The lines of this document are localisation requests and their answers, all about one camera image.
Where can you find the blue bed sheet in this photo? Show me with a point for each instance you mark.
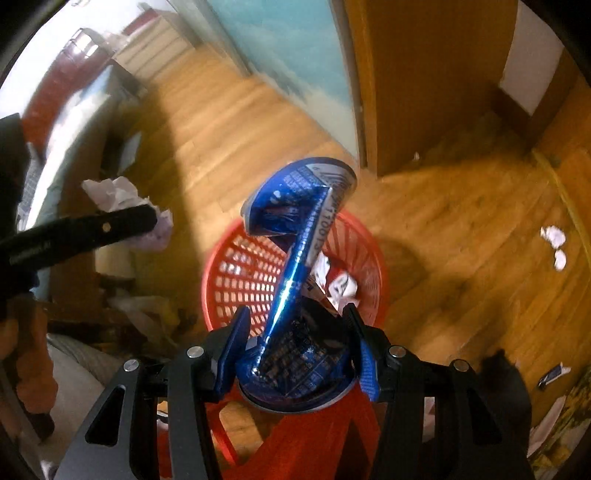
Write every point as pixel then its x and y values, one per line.
pixel 97 99

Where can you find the dark red wooden headboard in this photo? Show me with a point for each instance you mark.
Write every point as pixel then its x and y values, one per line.
pixel 69 60

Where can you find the large white paper ball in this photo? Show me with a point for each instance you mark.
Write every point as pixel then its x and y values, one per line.
pixel 553 235

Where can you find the white paper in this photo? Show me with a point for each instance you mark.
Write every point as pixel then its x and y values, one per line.
pixel 115 189

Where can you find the crushed blue can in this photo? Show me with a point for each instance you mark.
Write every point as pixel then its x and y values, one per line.
pixel 295 203

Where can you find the person's grey trousers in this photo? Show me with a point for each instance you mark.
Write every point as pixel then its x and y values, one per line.
pixel 74 374

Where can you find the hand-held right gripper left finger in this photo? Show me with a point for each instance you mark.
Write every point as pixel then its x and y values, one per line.
pixel 233 350

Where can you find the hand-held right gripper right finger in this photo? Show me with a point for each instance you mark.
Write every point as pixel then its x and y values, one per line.
pixel 367 369

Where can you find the yellow patterned cloth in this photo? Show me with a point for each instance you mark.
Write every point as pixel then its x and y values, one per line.
pixel 568 424

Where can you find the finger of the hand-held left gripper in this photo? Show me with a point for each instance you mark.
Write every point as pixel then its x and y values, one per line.
pixel 92 228

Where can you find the light wooden nightstand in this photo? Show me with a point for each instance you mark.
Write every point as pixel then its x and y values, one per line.
pixel 157 44

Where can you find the small white paper ball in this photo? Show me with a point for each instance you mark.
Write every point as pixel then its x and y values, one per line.
pixel 560 260

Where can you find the small blue white wrapper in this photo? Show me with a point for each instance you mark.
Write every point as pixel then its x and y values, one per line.
pixel 551 376

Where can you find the flower printed wardrobe door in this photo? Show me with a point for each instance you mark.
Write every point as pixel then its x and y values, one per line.
pixel 286 46

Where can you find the person's left hand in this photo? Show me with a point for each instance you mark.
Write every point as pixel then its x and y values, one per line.
pixel 32 369

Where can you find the white red paper wad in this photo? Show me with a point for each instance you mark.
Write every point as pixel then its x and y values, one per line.
pixel 341 284

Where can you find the red plastic basket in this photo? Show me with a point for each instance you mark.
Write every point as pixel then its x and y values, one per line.
pixel 221 277

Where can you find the white plastic bag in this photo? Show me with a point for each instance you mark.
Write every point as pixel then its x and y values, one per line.
pixel 143 314

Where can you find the wooden door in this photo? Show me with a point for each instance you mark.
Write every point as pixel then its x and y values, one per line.
pixel 438 83

